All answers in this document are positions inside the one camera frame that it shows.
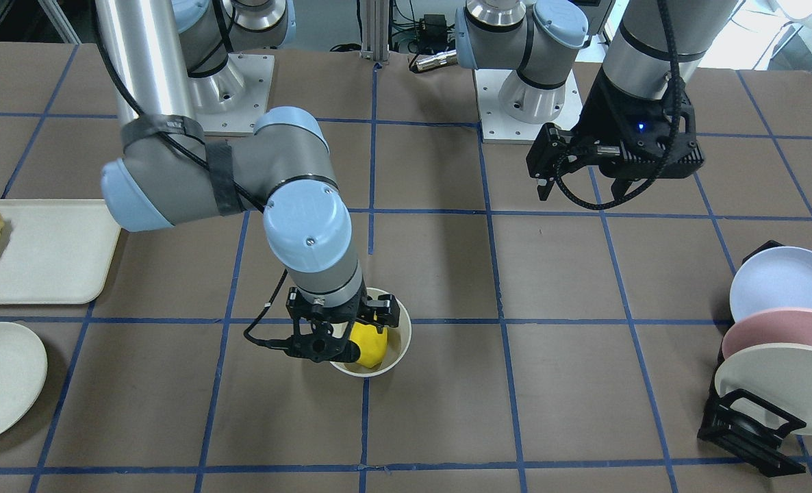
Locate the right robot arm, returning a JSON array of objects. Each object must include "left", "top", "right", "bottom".
[{"left": 94, "top": 1, "right": 401, "bottom": 368}]

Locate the silver flashlight on floor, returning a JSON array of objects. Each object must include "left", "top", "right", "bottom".
[{"left": 409, "top": 49, "right": 458, "bottom": 74}]

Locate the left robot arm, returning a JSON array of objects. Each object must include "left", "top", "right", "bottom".
[{"left": 454, "top": 1, "right": 737, "bottom": 210}]

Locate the aluminium frame post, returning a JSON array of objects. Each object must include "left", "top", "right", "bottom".
[{"left": 358, "top": 0, "right": 391, "bottom": 66}]

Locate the cream round plate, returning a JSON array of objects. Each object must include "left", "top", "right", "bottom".
[{"left": 0, "top": 322, "right": 47, "bottom": 434}]

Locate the cream white bowl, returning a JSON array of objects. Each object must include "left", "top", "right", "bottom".
[{"left": 329, "top": 299, "right": 412, "bottom": 378}]

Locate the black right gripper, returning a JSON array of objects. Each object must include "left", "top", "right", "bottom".
[{"left": 286, "top": 270, "right": 401, "bottom": 363}]

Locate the light blue plate in rack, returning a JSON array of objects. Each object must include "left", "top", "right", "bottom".
[{"left": 729, "top": 246, "right": 812, "bottom": 321}]

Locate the white rectangular tray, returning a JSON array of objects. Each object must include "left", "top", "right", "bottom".
[{"left": 0, "top": 199, "right": 121, "bottom": 305}]

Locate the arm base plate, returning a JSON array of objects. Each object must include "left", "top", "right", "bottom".
[
  {"left": 189, "top": 53, "right": 275, "bottom": 136},
  {"left": 474, "top": 69, "right": 583, "bottom": 144}
]

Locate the yellow lemon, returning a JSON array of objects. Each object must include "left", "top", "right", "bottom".
[{"left": 349, "top": 321, "right": 388, "bottom": 370}]

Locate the pink plate in rack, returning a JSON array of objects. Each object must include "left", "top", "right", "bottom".
[{"left": 722, "top": 307, "right": 812, "bottom": 358}]

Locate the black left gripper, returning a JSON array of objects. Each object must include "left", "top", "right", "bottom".
[{"left": 526, "top": 71, "right": 705, "bottom": 201}]

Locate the cream plate in rack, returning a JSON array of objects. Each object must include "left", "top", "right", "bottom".
[{"left": 715, "top": 343, "right": 812, "bottom": 435}]

